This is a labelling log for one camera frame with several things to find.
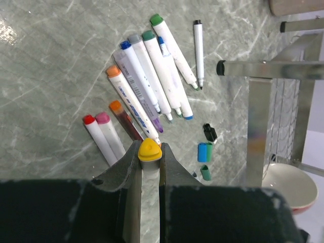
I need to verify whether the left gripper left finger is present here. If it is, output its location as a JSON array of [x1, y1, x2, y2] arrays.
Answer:
[[1, 141, 142, 242]]

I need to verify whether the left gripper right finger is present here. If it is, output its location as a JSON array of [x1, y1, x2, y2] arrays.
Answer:
[[159, 143, 303, 242]]

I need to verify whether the yellow cap marker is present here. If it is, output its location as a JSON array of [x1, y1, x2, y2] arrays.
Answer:
[[138, 138, 163, 179]]

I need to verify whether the red cap marker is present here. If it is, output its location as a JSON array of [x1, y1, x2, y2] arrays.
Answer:
[[83, 114, 117, 166]]

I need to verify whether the pink cap marker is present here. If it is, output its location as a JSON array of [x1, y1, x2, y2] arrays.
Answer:
[[95, 112, 126, 160]]

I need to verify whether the dark red marker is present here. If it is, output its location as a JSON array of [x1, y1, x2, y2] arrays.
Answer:
[[109, 100, 144, 142]]

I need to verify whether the orange cap marker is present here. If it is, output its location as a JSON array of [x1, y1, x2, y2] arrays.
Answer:
[[106, 65, 161, 146]]

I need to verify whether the purple cap marker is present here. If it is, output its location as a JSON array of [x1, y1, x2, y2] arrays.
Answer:
[[113, 50, 164, 133]]

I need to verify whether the dark blue cap marker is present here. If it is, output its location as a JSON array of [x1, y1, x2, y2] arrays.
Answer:
[[120, 40, 161, 113]]

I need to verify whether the black marker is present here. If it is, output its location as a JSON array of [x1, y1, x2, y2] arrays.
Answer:
[[193, 19, 205, 90]]

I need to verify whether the black marker cap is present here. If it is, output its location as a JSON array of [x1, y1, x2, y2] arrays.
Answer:
[[202, 123, 218, 143]]

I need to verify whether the red bowl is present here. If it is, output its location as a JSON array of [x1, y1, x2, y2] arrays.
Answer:
[[262, 163, 318, 215]]

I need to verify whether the stainless steel dish rack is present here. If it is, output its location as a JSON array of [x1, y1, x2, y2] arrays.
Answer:
[[217, 17, 323, 186]]

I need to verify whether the pink cup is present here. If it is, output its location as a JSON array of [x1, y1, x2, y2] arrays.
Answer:
[[268, 0, 324, 16]]

